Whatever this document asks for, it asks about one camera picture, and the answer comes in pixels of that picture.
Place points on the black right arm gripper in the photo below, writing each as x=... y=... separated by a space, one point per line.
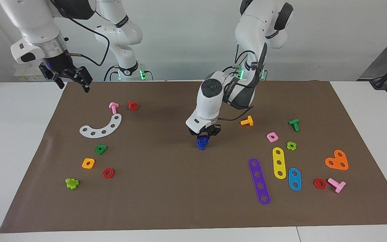
x=60 y=69

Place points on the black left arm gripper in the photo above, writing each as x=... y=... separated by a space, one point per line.
x=210 y=130

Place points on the blue square nut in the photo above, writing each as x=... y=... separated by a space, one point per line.
x=206 y=139

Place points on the blue triangle-head screw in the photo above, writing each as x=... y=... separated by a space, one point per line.
x=202 y=146

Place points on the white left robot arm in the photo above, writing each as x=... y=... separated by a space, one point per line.
x=208 y=104

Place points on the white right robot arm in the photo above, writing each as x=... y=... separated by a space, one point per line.
x=32 y=23

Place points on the orange plastic screw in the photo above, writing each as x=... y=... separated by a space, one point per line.
x=247 y=121

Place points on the pink plastic screw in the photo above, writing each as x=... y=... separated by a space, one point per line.
x=114 y=107
x=338 y=185

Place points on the red plastic screw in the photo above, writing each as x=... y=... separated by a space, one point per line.
x=132 y=106

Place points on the pink square nut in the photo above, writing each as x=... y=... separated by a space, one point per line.
x=268 y=137

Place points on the green triangle nut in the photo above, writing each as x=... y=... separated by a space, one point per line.
x=97 y=151

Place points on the orange square nut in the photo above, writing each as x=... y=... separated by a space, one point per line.
x=84 y=164

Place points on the lime green flower nut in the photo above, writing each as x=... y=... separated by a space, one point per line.
x=289 y=147

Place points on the green plastic screw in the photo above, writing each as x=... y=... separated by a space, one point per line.
x=295 y=124

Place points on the red hexagon nut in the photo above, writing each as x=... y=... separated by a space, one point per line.
x=104 y=173
x=315 y=184

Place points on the lime green cross screw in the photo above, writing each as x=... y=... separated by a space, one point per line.
x=72 y=184

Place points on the white box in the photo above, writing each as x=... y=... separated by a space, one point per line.
x=22 y=75

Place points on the white curved plate with holes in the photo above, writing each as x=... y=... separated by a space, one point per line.
x=98 y=133

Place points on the brown table mat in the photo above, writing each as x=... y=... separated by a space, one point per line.
x=180 y=185

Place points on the purple four-hole strip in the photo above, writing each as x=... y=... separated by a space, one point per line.
x=259 y=180

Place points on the yellow three-hole strip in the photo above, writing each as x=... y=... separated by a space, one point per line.
x=279 y=157

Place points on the blue two-hole strip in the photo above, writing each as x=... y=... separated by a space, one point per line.
x=294 y=179

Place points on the orange heart plate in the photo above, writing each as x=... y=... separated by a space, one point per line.
x=337 y=161

